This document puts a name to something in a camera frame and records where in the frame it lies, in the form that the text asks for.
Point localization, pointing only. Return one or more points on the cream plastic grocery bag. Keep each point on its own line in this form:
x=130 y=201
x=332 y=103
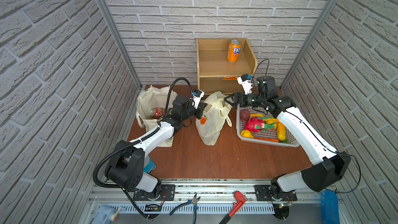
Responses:
x=215 y=115

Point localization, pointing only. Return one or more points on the blue plastic container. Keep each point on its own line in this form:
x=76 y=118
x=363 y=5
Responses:
x=330 y=208

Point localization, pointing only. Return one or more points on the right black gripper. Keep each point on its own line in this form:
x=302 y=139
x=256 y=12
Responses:
x=241 y=96

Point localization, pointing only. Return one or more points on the dark red round fruit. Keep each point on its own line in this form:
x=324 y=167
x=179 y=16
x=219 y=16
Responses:
x=245 y=115

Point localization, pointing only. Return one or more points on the blue handled pliers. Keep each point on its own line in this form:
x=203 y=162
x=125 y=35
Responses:
x=194 y=202

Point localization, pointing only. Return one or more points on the pink dragon fruit toy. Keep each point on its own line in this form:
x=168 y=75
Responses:
x=258 y=124

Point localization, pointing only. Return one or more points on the white floral canvas tote bag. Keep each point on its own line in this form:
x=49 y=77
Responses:
x=150 y=105

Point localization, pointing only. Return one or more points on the red black clamp tool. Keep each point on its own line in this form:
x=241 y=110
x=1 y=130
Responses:
x=240 y=201

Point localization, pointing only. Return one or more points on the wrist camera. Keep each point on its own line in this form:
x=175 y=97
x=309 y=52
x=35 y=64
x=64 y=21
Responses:
x=245 y=82
x=197 y=95

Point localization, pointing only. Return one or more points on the white plastic basket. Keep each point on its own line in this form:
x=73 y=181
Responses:
x=268 y=137

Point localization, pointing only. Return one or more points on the white spray bottle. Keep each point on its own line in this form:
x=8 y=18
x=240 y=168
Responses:
x=106 y=215

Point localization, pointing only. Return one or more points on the yellow lemon toy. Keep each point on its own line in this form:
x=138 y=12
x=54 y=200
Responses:
x=247 y=134

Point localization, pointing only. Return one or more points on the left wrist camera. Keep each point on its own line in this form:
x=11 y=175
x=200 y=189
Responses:
x=197 y=95

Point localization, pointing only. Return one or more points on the wooden shelf unit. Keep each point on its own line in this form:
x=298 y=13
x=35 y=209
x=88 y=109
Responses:
x=212 y=64

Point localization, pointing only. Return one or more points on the orange Fox's candy bag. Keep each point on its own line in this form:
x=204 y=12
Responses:
x=229 y=78

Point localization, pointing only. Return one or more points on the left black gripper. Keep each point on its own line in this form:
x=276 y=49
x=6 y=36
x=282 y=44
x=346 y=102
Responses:
x=199 y=112

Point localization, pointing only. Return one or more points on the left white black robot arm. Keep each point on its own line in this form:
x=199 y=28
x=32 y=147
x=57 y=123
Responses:
x=126 y=164

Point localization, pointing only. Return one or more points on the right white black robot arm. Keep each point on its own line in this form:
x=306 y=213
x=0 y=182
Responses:
x=328 y=164

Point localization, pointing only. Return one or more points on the aluminium mounting rail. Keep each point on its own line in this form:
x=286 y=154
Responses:
x=217 y=197

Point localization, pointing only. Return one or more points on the red cola can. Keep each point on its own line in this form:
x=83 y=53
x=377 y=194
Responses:
x=157 y=113

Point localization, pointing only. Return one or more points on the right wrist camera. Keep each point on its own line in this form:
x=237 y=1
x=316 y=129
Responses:
x=245 y=82

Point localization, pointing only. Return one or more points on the grey blue work glove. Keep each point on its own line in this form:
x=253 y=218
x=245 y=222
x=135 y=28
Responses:
x=149 y=165

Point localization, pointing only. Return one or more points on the orange Fanta can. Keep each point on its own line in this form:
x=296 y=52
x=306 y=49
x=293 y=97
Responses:
x=233 y=50

